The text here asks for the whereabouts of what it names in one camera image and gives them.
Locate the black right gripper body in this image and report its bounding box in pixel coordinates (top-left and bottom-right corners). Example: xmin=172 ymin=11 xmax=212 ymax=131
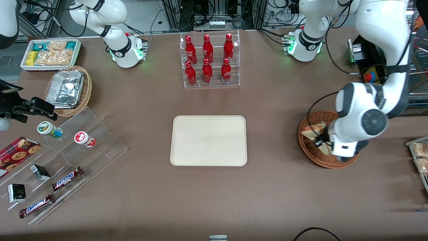
xmin=0 ymin=79 xmax=24 ymax=116

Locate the triangular sandwich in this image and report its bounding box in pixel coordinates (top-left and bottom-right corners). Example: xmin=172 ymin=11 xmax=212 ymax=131
xmin=300 ymin=122 xmax=332 ymax=156

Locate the round brown wicker basket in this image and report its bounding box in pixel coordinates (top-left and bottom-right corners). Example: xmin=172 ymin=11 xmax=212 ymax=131
xmin=298 ymin=110 xmax=360 ymax=169

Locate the oval light wicker basket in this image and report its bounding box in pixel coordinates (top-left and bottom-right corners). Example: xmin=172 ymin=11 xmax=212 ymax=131
xmin=45 ymin=65 xmax=93 ymax=117

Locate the grey snack tray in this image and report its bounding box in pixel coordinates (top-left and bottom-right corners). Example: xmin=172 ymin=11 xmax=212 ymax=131
xmin=404 ymin=135 xmax=428 ymax=195

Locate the beige plastic tray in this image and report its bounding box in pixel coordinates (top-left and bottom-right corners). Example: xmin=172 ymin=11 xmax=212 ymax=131
xmin=170 ymin=115 xmax=248 ymax=167

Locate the green lid cup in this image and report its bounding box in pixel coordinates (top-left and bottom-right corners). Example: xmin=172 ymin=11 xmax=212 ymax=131
xmin=37 ymin=121 xmax=63 ymax=139

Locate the aluminium foil container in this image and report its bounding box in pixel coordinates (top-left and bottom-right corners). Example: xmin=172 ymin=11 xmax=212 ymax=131
xmin=45 ymin=70 xmax=85 ymax=109

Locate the red cookie box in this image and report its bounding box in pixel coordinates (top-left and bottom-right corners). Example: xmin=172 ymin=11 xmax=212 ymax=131
xmin=0 ymin=136 xmax=41 ymax=179

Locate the red lid cup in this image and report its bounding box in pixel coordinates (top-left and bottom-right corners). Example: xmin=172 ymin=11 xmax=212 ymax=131
xmin=74 ymin=131 xmax=97 ymax=148

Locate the white snack bin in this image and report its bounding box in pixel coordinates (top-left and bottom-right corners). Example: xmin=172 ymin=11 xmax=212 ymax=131
xmin=20 ymin=39 xmax=82 ymax=72

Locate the yellow emergency stop box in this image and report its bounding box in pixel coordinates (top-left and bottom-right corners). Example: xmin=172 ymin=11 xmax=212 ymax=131
xmin=363 ymin=66 xmax=386 ymax=86

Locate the clear acrylic stepped display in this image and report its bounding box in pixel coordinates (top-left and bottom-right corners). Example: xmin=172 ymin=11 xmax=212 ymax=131
xmin=0 ymin=106 xmax=128 ymax=226

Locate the brown Snickers bar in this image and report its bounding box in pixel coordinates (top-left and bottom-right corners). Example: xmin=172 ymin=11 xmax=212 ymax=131
xmin=52 ymin=166 xmax=84 ymax=191
xmin=19 ymin=193 xmax=55 ymax=219

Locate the clear rice cracker pack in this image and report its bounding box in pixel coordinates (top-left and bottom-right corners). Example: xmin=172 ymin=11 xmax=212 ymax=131
xmin=411 ymin=141 xmax=428 ymax=158
xmin=414 ymin=157 xmax=428 ymax=175

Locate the small black white box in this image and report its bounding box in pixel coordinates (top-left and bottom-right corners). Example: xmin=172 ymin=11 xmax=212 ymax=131
xmin=7 ymin=183 xmax=27 ymax=204

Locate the black metal machine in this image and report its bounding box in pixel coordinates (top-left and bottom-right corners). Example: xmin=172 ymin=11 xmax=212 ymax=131
xmin=347 ymin=33 xmax=428 ymax=117

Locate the red cola bottle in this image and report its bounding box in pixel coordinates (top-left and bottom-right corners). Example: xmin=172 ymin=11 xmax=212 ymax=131
xmin=223 ymin=33 xmax=235 ymax=63
xmin=202 ymin=58 xmax=213 ymax=84
xmin=202 ymin=34 xmax=214 ymax=64
xmin=185 ymin=35 xmax=198 ymax=65
xmin=221 ymin=58 xmax=232 ymax=84
xmin=185 ymin=60 xmax=197 ymax=86

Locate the clear acrylic bottle rack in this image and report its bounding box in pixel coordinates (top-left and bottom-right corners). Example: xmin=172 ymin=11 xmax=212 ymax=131
xmin=180 ymin=30 xmax=241 ymax=89

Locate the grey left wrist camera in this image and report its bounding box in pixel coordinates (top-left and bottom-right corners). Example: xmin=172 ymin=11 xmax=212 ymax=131
xmin=354 ymin=140 xmax=370 ymax=156

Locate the black floor cable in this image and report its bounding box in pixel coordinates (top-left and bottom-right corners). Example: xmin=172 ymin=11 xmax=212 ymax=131
xmin=293 ymin=227 xmax=341 ymax=241

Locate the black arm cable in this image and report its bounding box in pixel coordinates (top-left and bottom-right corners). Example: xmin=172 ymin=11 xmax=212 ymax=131
xmin=307 ymin=13 xmax=361 ymax=135

